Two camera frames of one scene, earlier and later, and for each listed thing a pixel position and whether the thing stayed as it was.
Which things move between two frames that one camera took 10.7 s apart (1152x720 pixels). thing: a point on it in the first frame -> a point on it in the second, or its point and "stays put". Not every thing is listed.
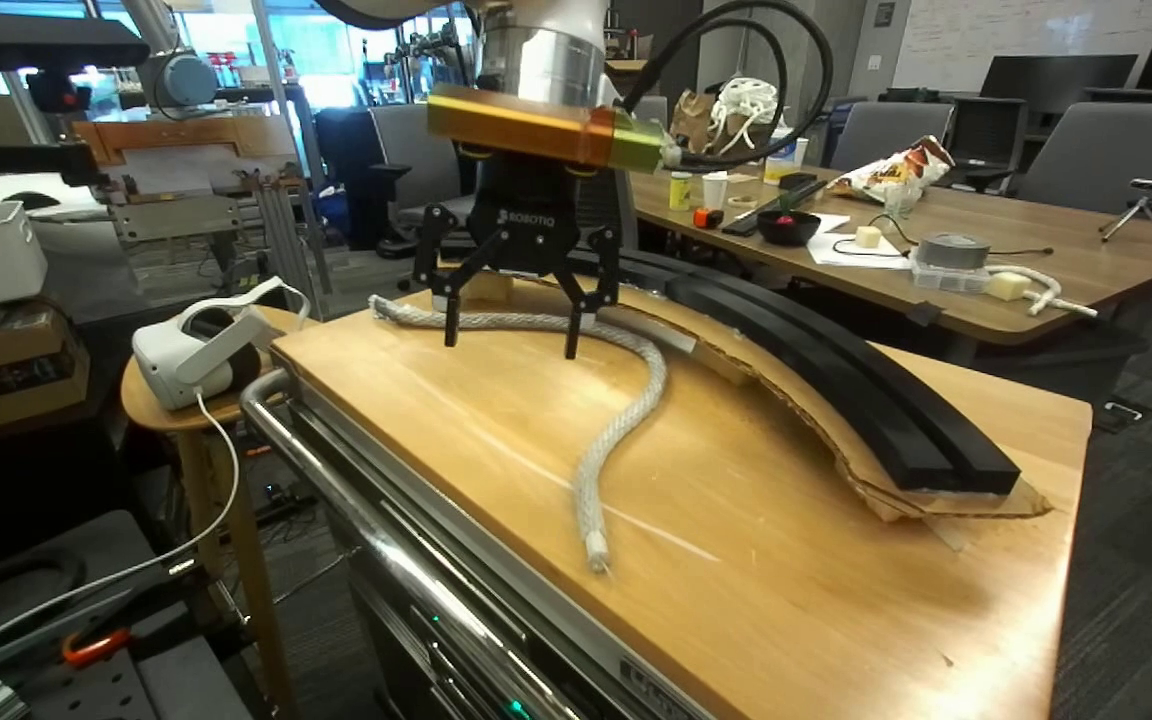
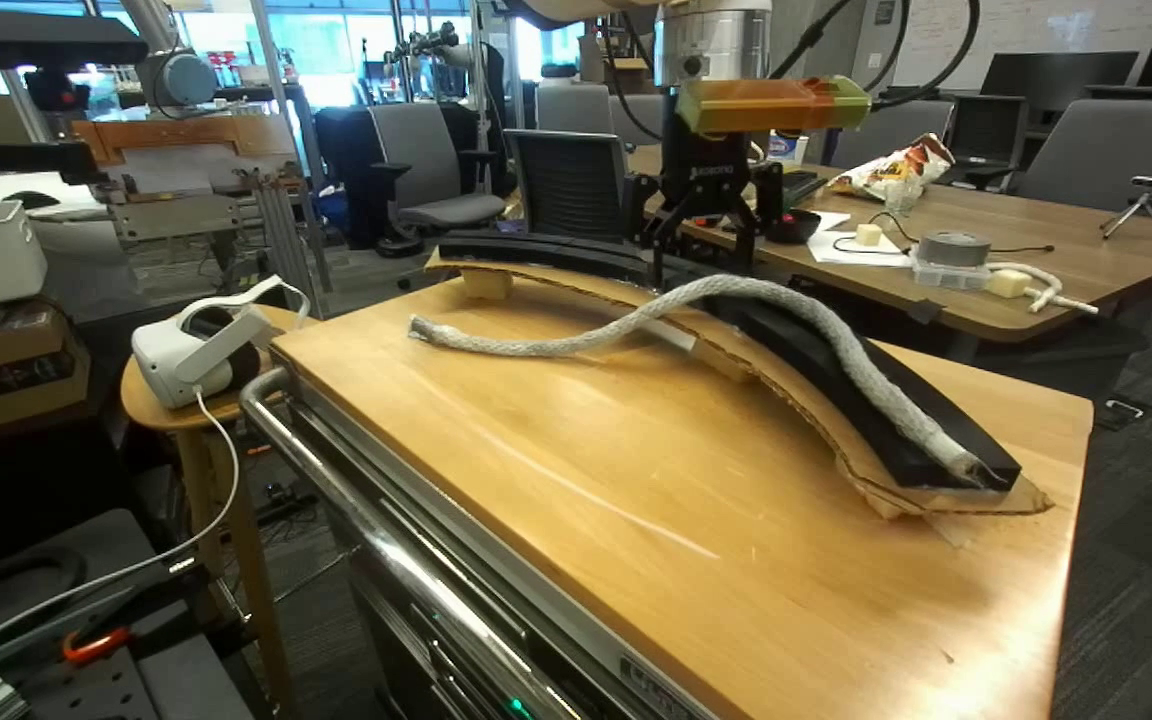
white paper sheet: (834, 241) stays put
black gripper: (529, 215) -> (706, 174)
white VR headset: (211, 354) stays put
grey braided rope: (622, 438) -> (689, 292)
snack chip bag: (896, 178) stays put
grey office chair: (1116, 152) stays put
